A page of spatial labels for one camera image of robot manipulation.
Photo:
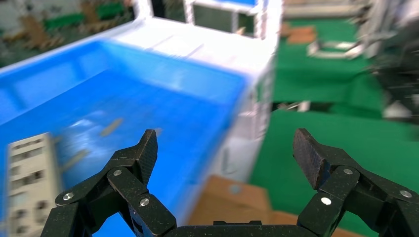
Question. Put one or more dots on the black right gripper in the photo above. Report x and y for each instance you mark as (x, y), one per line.
(401, 68)

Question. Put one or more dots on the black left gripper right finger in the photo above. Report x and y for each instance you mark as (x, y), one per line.
(343, 183)

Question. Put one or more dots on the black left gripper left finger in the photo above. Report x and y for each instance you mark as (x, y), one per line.
(131, 183)

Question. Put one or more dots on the single metal shield plate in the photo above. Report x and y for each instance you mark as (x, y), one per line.
(29, 183)

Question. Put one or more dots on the blue plastic tray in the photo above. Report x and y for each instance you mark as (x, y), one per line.
(147, 98)

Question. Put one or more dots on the open brown cardboard box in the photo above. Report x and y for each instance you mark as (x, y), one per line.
(229, 199)

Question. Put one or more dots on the brown cardboard piece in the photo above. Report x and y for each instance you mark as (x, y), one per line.
(301, 34)

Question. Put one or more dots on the grey tape strip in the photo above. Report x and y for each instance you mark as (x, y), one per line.
(75, 159)
(111, 127)

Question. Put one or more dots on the green table cloth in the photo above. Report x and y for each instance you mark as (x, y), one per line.
(281, 157)

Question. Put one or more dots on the stack of metal shield plates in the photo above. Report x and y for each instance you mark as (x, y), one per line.
(56, 196)

